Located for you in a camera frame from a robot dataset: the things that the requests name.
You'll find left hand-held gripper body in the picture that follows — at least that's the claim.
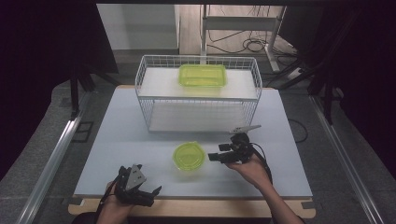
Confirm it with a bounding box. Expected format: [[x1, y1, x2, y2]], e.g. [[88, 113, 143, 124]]
[[114, 163, 156, 208]]

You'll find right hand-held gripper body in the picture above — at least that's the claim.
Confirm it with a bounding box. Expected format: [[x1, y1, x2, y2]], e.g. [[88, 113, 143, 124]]
[[228, 124, 262, 164]]

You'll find round green-lidded plastic container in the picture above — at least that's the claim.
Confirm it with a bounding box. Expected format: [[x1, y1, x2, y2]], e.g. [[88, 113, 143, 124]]
[[172, 141, 206, 172]]

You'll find white wire basket rack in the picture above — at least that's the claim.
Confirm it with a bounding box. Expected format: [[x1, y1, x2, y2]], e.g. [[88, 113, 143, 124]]
[[134, 54, 263, 134]]

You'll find rectangular green-lidded plastic container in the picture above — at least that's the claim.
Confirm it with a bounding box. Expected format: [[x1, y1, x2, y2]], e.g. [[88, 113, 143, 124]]
[[177, 63, 228, 89]]

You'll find person's right hand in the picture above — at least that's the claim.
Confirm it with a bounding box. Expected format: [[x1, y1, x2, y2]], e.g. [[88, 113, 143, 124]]
[[225, 154, 274, 191]]

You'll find person's left hand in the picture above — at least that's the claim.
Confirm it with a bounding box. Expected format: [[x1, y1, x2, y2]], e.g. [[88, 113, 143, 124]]
[[102, 182, 135, 217]]

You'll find black tripod stand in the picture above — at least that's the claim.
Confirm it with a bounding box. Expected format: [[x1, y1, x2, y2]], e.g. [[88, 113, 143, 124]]
[[68, 60, 120, 120], [266, 7, 351, 126]]

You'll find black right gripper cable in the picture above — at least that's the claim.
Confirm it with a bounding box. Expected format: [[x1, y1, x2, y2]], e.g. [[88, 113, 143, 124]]
[[248, 142, 275, 185]]

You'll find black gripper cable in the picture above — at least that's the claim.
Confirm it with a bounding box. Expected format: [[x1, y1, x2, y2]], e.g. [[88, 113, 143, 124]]
[[248, 142, 275, 185], [93, 173, 123, 224]]

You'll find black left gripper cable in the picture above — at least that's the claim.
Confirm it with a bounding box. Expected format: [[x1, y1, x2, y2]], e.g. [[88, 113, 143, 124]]
[[93, 173, 123, 224]]

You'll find black floor cable loop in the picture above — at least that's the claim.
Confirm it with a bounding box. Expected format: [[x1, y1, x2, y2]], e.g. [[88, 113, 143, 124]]
[[287, 118, 309, 145]]

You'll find black floor bracket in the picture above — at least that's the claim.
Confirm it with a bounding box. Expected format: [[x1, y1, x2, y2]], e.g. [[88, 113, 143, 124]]
[[70, 120, 95, 144]]

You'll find metal floor rail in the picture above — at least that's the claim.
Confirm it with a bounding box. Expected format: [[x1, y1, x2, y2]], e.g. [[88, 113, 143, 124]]
[[14, 92, 92, 224], [308, 93, 387, 224]]

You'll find tangle of black floor cables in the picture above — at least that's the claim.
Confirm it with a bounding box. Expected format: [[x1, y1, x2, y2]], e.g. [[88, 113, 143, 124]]
[[206, 5, 298, 55]]

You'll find white metal desk frame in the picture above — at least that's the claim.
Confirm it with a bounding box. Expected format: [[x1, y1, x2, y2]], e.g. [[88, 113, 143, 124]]
[[200, 4, 288, 73]]

